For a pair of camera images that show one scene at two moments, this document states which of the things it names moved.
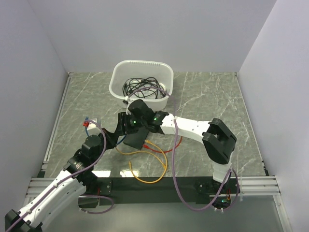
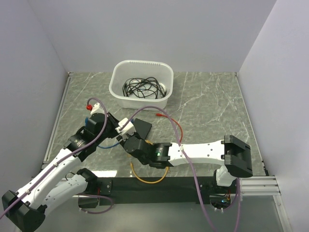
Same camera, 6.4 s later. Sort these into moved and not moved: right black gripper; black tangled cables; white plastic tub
Moved: right black gripper
Not moved: black tangled cables; white plastic tub
